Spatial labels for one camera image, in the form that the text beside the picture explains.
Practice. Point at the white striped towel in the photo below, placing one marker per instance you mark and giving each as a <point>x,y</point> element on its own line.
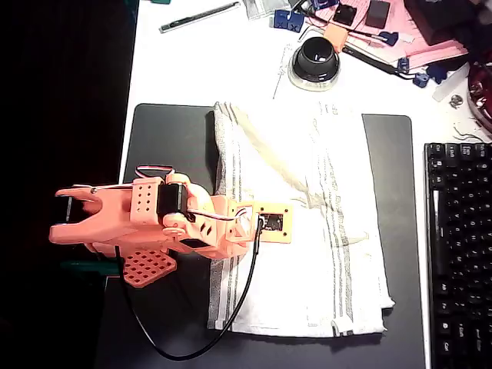
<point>307,269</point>

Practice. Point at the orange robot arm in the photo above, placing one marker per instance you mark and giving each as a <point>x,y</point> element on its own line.
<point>111,215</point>

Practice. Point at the black desk mat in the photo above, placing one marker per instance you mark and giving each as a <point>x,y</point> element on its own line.
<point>396,192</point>

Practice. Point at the black dome on clear base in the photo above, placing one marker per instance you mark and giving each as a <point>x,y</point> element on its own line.
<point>317,67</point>

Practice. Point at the black pen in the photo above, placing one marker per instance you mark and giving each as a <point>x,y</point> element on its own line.
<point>200,16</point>

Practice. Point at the blue printed block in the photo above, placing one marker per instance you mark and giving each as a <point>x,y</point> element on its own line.
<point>282,17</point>
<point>296,23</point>

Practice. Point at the black tweezers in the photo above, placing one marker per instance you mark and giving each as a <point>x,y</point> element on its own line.
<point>361,55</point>

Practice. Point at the small orange box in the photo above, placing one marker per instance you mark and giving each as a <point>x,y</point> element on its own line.
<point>335,36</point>

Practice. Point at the clear plastic bag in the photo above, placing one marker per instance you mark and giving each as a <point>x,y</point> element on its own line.
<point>265,7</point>

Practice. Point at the black keyboard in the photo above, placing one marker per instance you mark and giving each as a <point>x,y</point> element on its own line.
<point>461,250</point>

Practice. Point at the black square module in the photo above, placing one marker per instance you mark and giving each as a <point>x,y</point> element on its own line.
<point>344,14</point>

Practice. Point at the dark grey rectangular module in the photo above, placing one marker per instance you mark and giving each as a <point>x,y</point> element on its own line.
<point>377,13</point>

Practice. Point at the dark blue printed clip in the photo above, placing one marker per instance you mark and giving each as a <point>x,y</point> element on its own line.
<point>437,72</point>

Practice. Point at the clear plastic strip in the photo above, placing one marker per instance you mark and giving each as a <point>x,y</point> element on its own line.
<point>447,86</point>

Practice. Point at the pink paper sheets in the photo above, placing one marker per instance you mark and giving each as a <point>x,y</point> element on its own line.
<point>423,50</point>

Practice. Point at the dark red bowl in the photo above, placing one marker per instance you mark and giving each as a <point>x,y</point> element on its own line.
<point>482,88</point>

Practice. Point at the dark maroon box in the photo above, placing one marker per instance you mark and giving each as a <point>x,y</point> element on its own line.
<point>442,19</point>

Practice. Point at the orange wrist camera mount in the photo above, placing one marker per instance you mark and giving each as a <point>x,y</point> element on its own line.
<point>286,230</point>

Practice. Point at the orange perforated base plate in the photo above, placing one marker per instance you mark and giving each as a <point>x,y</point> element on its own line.
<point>148,269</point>

